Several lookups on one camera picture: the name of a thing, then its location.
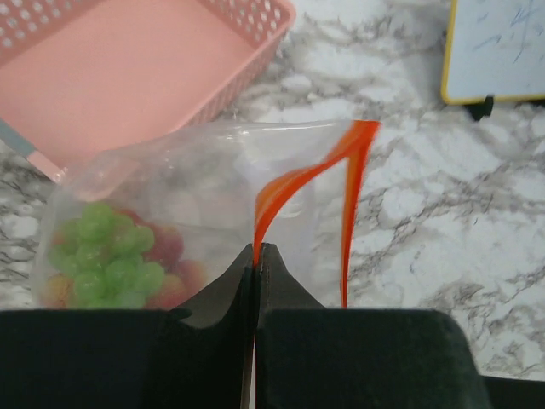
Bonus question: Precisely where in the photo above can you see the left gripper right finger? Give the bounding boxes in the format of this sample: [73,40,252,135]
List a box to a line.
[255,245,491,408]

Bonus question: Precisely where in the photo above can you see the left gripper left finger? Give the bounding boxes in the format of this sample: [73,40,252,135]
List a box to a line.
[1,247,253,408]

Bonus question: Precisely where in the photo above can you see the clear zip top bag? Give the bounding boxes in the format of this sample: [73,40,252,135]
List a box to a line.
[31,120,381,309]

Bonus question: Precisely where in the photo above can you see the red fake fruit bunch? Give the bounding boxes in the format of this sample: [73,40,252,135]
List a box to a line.
[44,208,209,310]

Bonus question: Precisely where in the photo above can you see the green fake grapes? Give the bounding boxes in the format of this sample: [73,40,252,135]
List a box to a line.
[47,202,166,310]

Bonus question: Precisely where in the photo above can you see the pink plastic basket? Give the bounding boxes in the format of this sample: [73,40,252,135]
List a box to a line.
[1,0,296,180]

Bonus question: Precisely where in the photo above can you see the small whiteboard yellow frame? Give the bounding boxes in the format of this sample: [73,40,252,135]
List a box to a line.
[440,0,544,121]

